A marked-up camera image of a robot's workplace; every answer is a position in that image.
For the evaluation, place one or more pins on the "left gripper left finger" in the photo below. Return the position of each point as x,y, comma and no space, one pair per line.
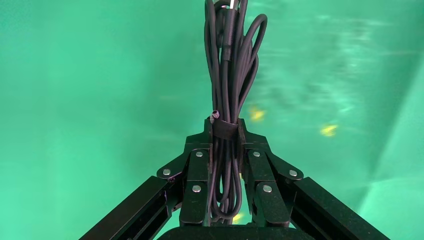
195,185

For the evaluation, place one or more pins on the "yellow tape mark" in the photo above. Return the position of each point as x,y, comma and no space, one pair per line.
257,114
328,130

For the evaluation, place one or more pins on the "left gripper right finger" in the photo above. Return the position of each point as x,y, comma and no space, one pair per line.
265,192

